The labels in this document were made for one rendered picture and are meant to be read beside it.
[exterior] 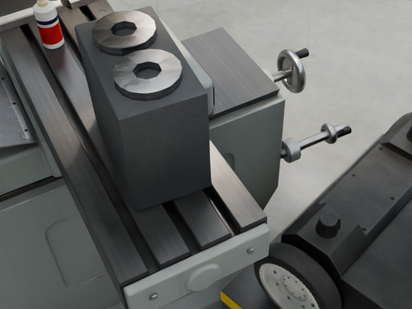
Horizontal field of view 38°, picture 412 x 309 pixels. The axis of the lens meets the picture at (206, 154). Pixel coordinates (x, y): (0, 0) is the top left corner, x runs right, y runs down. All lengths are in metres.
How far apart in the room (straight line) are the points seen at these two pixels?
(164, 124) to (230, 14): 2.14
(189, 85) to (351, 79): 1.82
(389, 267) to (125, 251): 0.62
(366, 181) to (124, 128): 0.75
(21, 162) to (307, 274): 0.59
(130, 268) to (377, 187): 0.71
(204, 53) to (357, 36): 1.43
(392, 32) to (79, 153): 2.08
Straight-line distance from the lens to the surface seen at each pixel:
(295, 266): 1.21
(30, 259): 1.37
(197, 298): 1.63
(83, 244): 1.40
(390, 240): 1.32
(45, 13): 1.14
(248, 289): 1.41
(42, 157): 1.17
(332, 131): 1.55
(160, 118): 0.75
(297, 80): 1.54
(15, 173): 1.18
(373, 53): 2.71
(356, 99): 2.46
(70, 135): 1.00
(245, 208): 0.87
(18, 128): 1.14
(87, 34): 0.88
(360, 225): 1.28
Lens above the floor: 1.62
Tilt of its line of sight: 47 degrees down
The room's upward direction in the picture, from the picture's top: 3 degrees counter-clockwise
